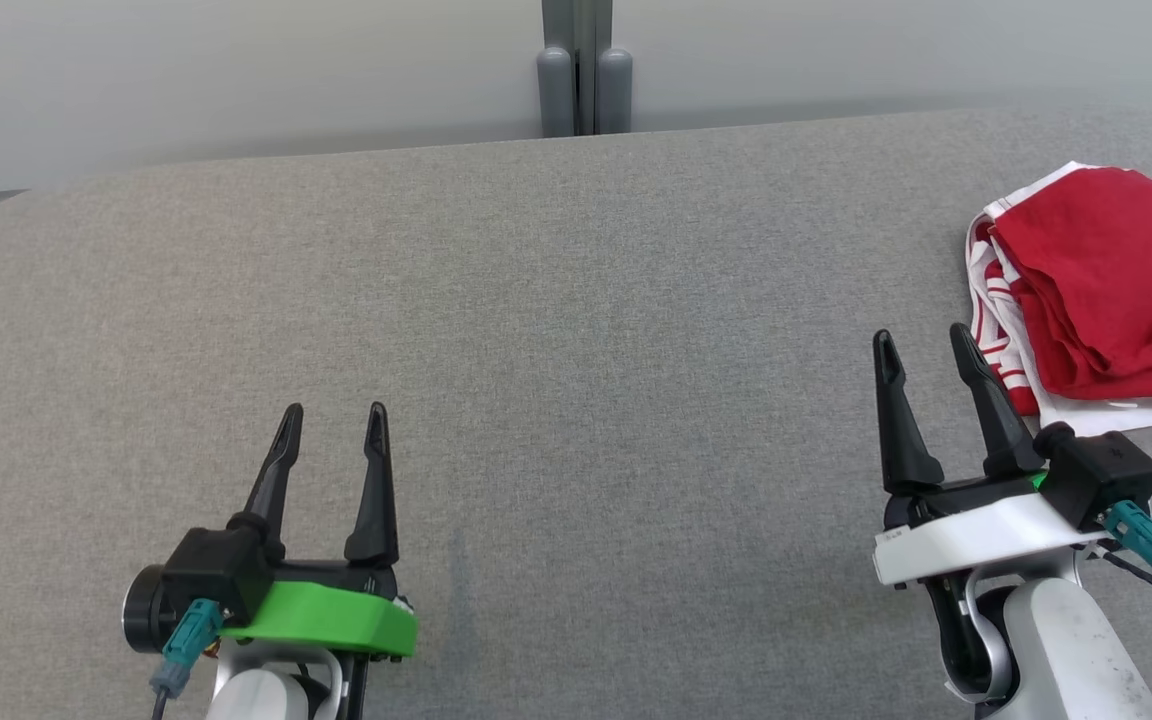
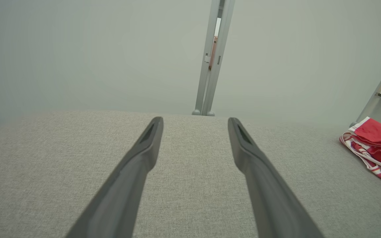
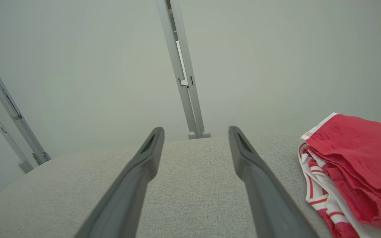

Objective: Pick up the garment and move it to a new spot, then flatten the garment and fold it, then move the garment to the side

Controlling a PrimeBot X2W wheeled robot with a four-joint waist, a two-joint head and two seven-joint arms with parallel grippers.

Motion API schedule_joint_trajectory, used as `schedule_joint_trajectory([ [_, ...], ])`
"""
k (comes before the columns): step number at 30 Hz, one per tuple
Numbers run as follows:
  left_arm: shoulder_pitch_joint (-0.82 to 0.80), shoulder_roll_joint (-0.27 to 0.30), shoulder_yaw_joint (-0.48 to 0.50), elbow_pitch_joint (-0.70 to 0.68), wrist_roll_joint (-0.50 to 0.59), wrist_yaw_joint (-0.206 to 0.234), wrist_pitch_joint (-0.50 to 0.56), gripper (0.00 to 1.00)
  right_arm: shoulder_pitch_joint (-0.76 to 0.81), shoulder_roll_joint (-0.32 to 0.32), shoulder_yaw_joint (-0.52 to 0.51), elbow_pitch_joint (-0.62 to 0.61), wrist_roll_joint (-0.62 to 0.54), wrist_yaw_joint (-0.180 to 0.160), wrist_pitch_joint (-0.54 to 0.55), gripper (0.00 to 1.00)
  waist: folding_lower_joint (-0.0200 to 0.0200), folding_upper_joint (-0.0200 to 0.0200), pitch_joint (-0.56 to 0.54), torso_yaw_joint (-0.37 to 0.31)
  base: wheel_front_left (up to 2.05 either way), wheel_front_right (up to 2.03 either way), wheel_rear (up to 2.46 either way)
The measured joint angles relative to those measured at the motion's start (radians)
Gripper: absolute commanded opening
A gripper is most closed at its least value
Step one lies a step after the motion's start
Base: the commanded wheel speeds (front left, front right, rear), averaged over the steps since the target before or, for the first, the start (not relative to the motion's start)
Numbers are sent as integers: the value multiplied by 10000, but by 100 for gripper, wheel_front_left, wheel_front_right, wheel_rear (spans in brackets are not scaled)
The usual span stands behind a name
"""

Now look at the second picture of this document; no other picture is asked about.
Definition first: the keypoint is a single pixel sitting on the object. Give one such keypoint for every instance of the red white basketball jersey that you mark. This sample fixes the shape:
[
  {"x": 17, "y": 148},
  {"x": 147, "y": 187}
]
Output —
[{"x": 379, "y": 135}]

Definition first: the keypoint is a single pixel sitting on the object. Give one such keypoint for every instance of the grey double partition post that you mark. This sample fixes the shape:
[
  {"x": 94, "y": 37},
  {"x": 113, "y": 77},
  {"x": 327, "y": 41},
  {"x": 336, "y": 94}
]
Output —
[{"x": 203, "y": 86}]

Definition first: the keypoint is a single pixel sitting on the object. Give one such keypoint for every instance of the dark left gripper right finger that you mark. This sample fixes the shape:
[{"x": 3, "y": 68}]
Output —
[{"x": 266, "y": 195}]

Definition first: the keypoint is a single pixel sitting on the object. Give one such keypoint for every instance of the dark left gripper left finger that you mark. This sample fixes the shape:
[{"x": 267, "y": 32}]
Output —
[{"x": 127, "y": 185}]

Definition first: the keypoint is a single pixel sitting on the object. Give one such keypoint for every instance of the grey slanted partition post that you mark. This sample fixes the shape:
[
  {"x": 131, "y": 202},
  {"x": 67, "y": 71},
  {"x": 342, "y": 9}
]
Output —
[{"x": 375, "y": 96}]

